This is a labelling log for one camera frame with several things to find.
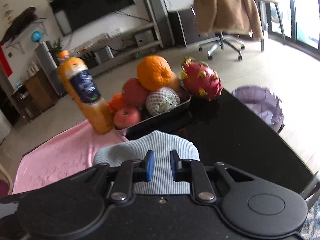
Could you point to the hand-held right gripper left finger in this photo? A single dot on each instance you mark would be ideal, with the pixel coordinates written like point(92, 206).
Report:
point(150, 166)

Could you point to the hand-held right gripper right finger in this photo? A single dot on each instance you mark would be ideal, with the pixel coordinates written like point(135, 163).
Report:
point(173, 166)

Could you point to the light blue and blue sweater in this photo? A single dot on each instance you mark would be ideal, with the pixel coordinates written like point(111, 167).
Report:
point(162, 142)

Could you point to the black fruit tray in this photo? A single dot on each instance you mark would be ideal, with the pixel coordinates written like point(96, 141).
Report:
point(170, 115)

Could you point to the red apple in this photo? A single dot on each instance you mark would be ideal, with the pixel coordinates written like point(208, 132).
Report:
point(127, 117)
point(135, 92)

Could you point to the fruit in foam net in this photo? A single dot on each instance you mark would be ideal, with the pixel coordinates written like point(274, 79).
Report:
point(162, 101)

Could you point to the small tangerine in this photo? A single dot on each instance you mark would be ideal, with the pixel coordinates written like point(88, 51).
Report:
point(116, 102)

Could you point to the pink printed blanket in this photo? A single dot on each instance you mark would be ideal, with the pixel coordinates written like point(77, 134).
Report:
point(62, 155)

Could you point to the dragon fruit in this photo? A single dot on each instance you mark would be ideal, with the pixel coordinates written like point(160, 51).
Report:
point(202, 80)

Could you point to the large orange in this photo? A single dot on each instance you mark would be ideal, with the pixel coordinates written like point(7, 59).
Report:
point(153, 72)

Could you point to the orange juice bottle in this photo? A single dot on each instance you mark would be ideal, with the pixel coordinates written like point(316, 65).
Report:
point(85, 92)

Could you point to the purple basket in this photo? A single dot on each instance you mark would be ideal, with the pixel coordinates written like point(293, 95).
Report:
point(260, 105)

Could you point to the small grey speaker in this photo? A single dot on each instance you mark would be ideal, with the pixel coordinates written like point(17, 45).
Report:
point(104, 55)

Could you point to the grey television stand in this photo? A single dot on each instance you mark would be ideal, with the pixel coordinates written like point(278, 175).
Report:
point(140, 46)

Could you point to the grey subwoofer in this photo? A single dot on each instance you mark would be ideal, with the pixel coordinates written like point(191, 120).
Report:
point(141, 40)

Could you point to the office chair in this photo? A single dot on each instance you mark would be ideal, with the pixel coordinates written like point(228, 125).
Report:
point(222, 43)

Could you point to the wooden cabinet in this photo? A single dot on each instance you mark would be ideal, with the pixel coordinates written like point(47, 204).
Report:
point(37, 92)

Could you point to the black cabinet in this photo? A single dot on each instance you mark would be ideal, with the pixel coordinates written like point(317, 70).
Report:
point(183, 27)

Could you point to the grey tower speaker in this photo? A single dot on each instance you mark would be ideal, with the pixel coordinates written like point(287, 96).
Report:
point(160, 17)
point(48, 67)

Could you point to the maroon banquet chair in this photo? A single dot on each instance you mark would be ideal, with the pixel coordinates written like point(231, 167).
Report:
point(3, 187)

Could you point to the green potted plant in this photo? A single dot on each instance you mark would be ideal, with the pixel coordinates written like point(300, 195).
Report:
point(57, 46)

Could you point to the brown fleece jacket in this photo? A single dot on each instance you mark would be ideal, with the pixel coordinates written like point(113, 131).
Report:
point(225, 7)

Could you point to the blue globe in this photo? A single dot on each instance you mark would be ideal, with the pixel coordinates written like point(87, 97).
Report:
point(36, 36)

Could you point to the black television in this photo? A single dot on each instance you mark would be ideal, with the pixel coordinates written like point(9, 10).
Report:
point(92, 2)

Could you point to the red banner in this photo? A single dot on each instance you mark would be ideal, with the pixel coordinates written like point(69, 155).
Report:
point(5, 62)

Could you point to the metal side table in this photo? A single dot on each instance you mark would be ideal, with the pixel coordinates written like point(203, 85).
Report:
point(272, 2)

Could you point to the wall shelf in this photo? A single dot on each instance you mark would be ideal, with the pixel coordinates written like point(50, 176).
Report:
point(30, 27)

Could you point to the dark wall figure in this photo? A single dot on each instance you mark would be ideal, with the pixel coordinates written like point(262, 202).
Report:
point(18, 22)

